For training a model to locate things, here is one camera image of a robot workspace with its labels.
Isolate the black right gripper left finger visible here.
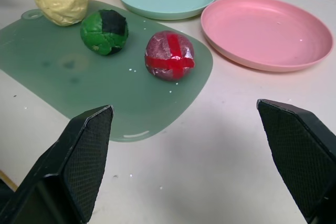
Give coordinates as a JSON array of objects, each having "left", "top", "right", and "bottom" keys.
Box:
[{"left": 0, "top": 104, "right": 114, "bottom": 224}]

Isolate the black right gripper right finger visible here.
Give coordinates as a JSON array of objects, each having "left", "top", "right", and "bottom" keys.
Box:
[{"left": 256, "top": 99, "right": 336, "bottom": 224}]

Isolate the pink plate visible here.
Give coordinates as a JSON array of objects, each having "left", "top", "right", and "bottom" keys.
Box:
[{"left": 201, "top": 0, "right": 334, "bottom": 72}]

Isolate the green dough ball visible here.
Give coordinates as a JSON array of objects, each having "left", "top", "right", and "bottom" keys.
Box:
[{"left": 80, "top": 9, "right": 129, "bottom": 57}]

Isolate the red taped dough ball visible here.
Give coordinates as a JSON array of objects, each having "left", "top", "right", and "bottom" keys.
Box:
[{"left": 144, "top": 31, "right": 196, "bottom": 81}]

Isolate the green cutting board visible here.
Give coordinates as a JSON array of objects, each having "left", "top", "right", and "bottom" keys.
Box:
[{"left": 0, "top": 0, "right": 214, "bottom": 143}]

